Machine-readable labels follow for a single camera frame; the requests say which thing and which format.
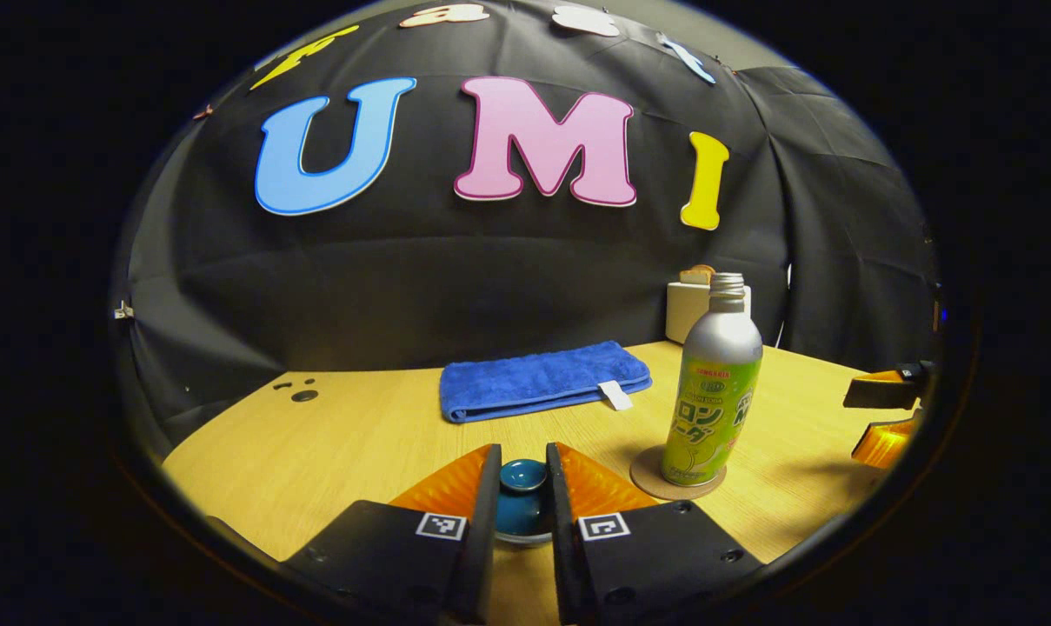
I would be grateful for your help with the black backdrop cloth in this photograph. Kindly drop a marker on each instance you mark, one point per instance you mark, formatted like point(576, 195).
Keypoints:
point(490, 261)

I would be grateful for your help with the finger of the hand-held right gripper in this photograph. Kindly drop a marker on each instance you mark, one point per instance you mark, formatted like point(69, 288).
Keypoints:
point(886, 443)
point(881, 389)

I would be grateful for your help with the blue folded towel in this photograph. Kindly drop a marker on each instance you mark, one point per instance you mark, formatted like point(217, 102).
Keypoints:
point(542, 382)

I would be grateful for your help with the teal teacup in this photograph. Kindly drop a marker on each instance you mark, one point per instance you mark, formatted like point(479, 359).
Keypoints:
point(523, 539)

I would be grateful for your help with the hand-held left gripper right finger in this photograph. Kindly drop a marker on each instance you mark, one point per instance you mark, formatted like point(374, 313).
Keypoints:
point(564, 539)

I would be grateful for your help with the white toaster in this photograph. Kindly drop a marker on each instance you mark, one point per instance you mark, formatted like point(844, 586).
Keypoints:
point(686, 313)

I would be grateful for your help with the silver green label water bottle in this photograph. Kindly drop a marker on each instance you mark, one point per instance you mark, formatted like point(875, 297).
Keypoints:
point(716, 391)

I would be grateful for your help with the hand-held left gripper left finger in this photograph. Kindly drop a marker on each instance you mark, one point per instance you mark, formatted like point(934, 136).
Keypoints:
point(482, 539)

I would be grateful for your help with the bread slice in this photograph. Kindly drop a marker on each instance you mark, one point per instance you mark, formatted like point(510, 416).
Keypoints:
point(697, 275)

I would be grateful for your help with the pink cloth clip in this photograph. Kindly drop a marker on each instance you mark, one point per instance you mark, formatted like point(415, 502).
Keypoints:
point(203, 111)

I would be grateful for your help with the metal cloth clip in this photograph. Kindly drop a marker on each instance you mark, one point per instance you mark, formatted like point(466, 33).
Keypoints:
point(123, 310)

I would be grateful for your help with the round brown coaster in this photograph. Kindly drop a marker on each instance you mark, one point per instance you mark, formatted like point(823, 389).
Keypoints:
point(647, 478)

